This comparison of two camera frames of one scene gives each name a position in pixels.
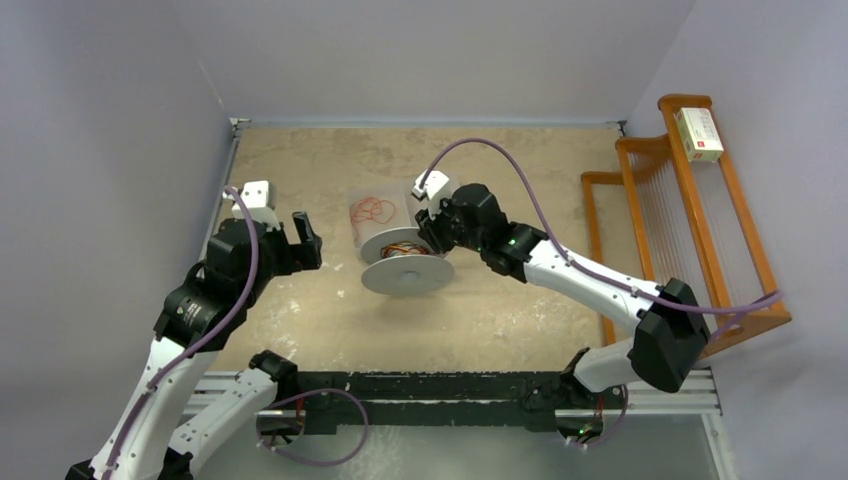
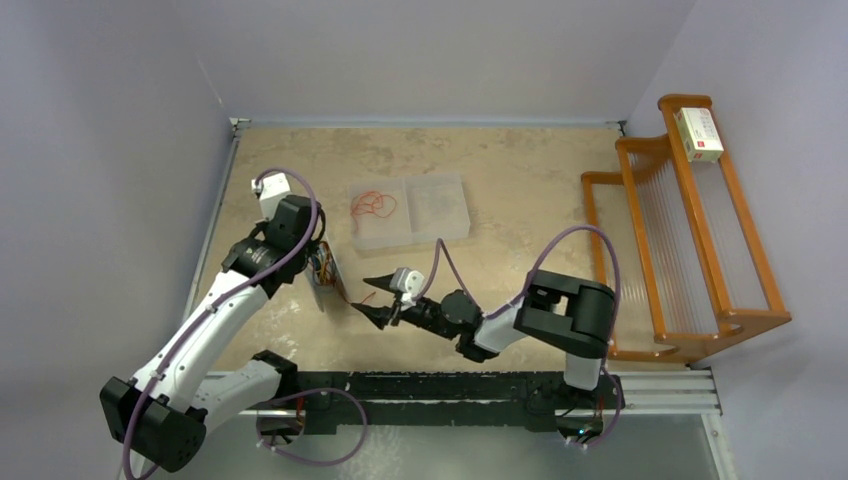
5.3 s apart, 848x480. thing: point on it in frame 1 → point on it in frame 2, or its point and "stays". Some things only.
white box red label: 698,134 stays
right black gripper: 431,227 → 377,315
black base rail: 424,401 stays
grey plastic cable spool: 398,262 → 322,272
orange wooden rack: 666,218 stays
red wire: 403,248 → 326,270
